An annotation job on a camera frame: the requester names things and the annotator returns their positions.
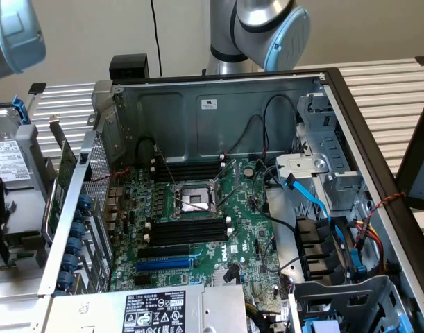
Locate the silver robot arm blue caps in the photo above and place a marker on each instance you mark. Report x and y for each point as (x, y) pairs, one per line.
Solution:
(253, 17)

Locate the black RAM slot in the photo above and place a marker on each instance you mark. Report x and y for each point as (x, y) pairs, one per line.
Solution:
(187, 241)
(187, 177)
(187, 163)
(187, 224)
(187, 235)
(187, 172)
(187, 229)
(187, 168)

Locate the silver hard disk with label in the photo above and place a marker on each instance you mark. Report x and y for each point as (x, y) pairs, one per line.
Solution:
(7, 159)

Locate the grey parts rack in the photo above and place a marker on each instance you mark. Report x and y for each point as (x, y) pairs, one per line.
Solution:
(31, 156)

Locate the blue round card latch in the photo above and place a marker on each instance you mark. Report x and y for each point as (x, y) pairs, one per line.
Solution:
(65, 278)
(77, 229)
(74, 245)
(84, 202)
(70, 261)

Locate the green graphics card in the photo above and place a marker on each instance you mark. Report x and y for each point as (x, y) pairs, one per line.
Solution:
(64, 166)

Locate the silver power supply with label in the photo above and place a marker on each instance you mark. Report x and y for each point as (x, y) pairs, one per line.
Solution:
(93, 312)

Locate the silver rear port block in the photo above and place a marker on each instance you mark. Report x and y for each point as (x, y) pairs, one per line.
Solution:
(112, 208)

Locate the black table end cap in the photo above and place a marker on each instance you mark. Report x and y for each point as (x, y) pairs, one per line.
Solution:
(423, 60)
(37, 88)

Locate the short black expansion slot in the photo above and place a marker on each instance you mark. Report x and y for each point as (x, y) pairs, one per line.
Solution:
(143, 281)

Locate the long black expansion slot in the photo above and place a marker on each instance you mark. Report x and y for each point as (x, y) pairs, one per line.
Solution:
(163, 251)

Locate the blue expansion slot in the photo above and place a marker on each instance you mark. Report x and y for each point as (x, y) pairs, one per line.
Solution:
(163, 265)

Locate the thin metal locking lever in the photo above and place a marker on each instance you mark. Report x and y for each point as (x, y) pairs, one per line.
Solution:
(194, 205)
(230, 197)
(170, 172)

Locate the black box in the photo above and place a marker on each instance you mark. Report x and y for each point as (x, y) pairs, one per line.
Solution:
(128, 66)

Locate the CPU socket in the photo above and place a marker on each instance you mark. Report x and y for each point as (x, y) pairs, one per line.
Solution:
(194, 199)

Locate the silver chipset heat sink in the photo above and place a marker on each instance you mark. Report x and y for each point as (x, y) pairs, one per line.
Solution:
(216, 275)

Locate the silver socket cover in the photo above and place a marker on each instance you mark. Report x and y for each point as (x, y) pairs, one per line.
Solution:
(235, 168)

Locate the open grey PC case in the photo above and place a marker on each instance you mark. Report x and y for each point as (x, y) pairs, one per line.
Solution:
(232, 132)

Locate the green Dell motherboard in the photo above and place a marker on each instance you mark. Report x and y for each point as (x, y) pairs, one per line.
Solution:
(246, 215)

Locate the round coin battery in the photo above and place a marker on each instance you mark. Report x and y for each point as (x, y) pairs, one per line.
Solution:
(248, 170)

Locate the black fan shroud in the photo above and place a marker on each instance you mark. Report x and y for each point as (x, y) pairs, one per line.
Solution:
(315, 249)

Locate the blue plastic block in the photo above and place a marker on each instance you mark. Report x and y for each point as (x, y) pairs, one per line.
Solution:
(319, 326)

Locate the grey front drive cage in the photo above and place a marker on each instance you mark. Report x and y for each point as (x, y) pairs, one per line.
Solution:
(336, 298)

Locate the silver disk bay cage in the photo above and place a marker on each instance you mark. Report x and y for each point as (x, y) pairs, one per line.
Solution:
(336, 187)

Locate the blue plastic latch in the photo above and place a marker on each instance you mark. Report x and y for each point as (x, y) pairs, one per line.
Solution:
(358, 263)

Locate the black framed side panel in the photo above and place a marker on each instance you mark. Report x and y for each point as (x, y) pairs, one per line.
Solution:
(406, 173)

